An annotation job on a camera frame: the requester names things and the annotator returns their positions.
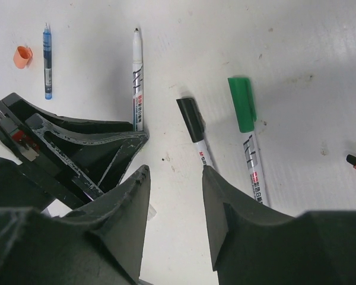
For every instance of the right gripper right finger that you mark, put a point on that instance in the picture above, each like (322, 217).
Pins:
(254, 244)

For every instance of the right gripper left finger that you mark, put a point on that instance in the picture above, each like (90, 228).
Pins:
(99, 243)

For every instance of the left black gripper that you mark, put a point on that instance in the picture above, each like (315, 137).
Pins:
(73, 168)

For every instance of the white green end pen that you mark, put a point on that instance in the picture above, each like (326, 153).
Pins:
(254, 165)

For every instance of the black pen cap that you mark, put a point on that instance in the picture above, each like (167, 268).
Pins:
(192, 118)

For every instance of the white black end pen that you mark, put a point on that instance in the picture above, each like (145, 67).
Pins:
(205, 154)

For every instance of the clear pen cap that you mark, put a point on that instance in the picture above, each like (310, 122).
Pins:
(151, 212)

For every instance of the orange pen cap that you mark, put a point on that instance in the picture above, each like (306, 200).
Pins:
(22, 57)

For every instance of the dark blue barrel pen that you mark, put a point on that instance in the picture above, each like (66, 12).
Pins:
(47, 57)

